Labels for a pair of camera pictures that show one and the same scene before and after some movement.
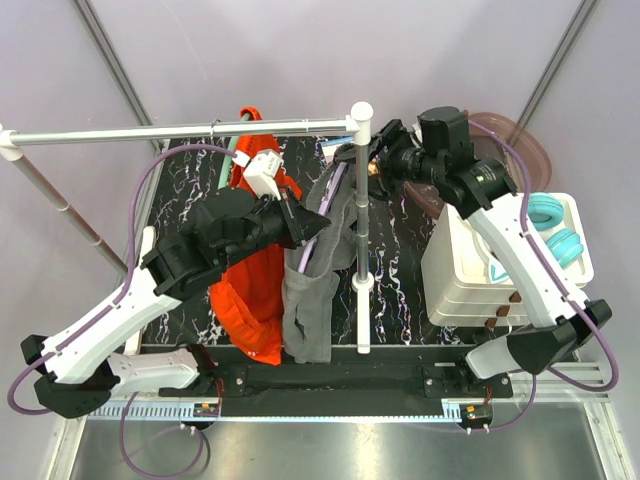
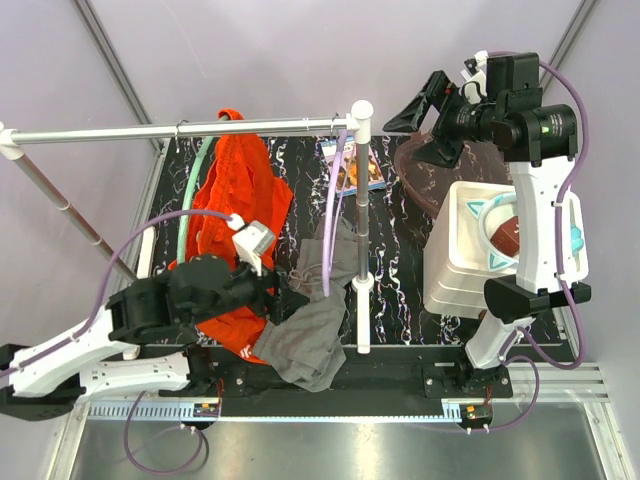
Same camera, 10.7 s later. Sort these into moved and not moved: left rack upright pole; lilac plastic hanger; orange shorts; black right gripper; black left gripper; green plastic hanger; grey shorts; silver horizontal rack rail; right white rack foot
Moved: grey shorts; black right gripper; black left gripper; green plastic hanger; lilac plastic hanger; orange shorts
Not moved: right white rack foot; left rack upright pole; silver horizontal rack rail
